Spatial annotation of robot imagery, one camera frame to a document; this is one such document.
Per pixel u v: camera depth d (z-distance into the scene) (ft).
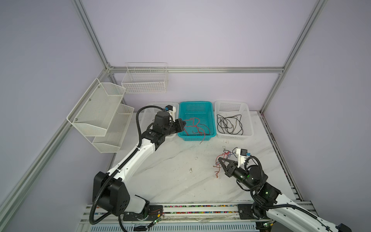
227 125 3.64
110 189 1.34
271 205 1.82
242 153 2.17
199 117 3.88
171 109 2.34
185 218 2.40
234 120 3.76
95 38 2.57
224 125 3.64
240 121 3.63
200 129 3.63
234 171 2.12
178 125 2.26
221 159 2.37
